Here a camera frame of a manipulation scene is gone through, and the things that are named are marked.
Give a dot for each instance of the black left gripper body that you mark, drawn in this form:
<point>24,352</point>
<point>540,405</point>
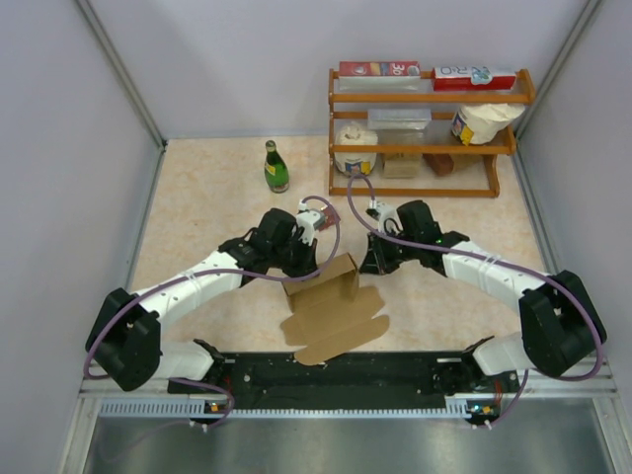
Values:
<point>296,256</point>

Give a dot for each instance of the white bag left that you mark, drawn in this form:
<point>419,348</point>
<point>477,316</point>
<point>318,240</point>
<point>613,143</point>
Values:
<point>354,135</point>

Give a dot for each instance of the wooden shelf rack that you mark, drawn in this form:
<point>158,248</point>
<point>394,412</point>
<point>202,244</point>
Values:
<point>437,138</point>

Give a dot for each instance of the silver foil box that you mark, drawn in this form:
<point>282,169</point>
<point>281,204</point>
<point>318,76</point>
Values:
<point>398,119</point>

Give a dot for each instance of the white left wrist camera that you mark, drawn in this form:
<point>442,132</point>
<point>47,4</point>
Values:
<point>309,221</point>

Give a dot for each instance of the large white flour bag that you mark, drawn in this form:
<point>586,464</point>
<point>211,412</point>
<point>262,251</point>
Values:
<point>479,124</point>

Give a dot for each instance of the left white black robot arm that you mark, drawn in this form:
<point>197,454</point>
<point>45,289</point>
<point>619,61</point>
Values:
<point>126,341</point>

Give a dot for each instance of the brown cardboard box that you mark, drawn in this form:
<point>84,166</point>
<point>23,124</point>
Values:
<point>332,314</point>

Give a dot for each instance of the tan block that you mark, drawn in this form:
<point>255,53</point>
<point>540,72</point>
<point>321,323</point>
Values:
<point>401,165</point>

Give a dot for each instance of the brown red block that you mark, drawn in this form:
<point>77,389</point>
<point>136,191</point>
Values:
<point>441,164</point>

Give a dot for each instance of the green glass bottle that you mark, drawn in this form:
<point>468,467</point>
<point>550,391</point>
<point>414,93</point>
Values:
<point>275,169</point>

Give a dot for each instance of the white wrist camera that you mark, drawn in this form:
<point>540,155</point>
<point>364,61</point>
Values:
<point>384,215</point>
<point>309,221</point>

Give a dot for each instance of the red white wrap box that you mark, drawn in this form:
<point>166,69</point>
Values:
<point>472,78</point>

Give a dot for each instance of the small red packet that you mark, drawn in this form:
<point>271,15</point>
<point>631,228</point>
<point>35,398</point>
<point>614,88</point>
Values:
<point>331,218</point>

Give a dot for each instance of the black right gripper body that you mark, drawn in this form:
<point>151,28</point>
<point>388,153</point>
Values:
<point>389,252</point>

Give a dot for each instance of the red foil box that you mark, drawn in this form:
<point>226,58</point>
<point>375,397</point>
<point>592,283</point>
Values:
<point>379,70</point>

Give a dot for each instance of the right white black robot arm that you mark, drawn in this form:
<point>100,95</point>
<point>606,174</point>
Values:
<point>559,324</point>

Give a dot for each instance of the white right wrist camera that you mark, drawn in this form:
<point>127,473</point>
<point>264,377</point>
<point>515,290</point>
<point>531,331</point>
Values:
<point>384,215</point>

